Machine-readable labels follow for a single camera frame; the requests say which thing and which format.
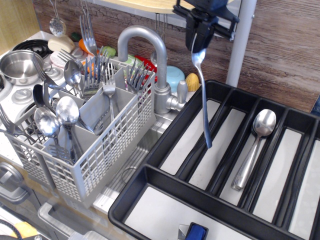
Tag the hanging wire utensil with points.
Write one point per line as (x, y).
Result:
(161, 24)

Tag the hanging slotted ladle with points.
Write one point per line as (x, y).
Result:
(56, 25)

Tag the grey toy faucet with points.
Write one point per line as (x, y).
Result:
(164, 101)

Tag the grey plastic cutlery basket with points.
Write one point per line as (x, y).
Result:
(99, 157)

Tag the blue object in tray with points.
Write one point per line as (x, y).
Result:
(193, 231)

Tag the far left steel fork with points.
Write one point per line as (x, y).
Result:
(14, 129)

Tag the red toy pepper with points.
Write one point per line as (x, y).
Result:
(147, 63)

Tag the steel spoon in tray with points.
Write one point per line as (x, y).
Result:
(262, 126)

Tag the yellow toy corn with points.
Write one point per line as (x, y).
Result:
(192, 82)

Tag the big steel spoon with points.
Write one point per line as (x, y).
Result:
(67, 113)
(197, 58)

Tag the steel pot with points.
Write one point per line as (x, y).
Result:
(18, 68)

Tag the light blue toy bowl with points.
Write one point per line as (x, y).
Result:
(174, 75)

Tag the middle forks cluster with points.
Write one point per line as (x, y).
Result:
(94, 73)

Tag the black stove burner coil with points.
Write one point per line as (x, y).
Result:
(38, 46)

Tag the dark steel spoon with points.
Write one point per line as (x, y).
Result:
(38, 97)

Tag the round wooden shelf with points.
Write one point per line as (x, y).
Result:
(152, 6)

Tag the grey metal post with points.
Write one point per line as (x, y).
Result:
(246, 16)

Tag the back steel spoon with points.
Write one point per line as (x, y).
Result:
(72, 76)

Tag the front left steel spoon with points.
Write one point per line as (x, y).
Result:
(47, 123)

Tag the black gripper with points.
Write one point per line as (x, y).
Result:
(203, 19)

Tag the green toy vegetable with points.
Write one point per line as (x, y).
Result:
(111, 52)

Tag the cream toy bread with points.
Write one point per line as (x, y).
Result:
(61, 43)

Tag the right forks cluster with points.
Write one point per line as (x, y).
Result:
(137, 76)

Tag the tall steel fork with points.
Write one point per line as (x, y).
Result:
(85, 22)

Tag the black cutlery tray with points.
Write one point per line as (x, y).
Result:
(181, 181)

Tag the forks cluster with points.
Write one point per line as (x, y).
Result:
(137, 76)
(94, 73)

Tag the orange toy vegetable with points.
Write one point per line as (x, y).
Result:
(89, 46)

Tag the centre steel fork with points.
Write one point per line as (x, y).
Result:
(109, 86)

